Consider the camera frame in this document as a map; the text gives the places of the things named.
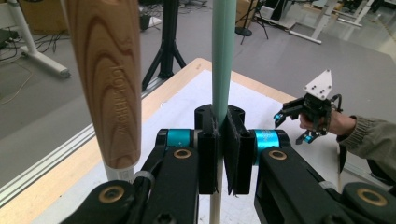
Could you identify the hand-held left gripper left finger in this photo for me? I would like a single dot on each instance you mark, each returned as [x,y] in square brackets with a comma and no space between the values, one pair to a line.
[208,155]

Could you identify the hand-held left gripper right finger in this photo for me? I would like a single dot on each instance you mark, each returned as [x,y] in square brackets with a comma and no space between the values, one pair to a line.
[239,155]

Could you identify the white grid mat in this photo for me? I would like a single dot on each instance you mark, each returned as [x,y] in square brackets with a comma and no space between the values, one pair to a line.
[193,93]

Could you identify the black round-base stand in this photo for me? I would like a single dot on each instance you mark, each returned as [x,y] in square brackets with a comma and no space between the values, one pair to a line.
[246,29]

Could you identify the cardboard box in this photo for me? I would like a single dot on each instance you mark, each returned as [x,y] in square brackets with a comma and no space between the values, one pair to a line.
[43,17]
[246,12]

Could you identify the white desk leg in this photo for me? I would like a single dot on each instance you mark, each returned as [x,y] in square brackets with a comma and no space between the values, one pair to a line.
[28,43]

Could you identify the white desk frame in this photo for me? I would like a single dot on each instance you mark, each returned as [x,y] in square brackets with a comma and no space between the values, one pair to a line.
[314,29]

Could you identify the black metal frame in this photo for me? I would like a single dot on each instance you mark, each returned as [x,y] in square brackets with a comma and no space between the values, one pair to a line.
[168,40]

